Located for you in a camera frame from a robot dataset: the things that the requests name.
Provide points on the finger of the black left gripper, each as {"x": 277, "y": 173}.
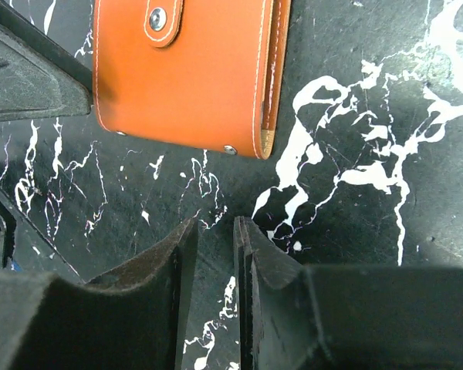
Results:
{"x": 38, "y": 78}

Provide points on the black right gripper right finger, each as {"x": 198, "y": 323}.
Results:
{"x": 334, "y": 316}

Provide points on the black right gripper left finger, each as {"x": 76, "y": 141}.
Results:
{"x": 133, "y": 316}

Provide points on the orange leather card holder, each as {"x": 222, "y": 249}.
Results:
{"x": 205, "y": 74}

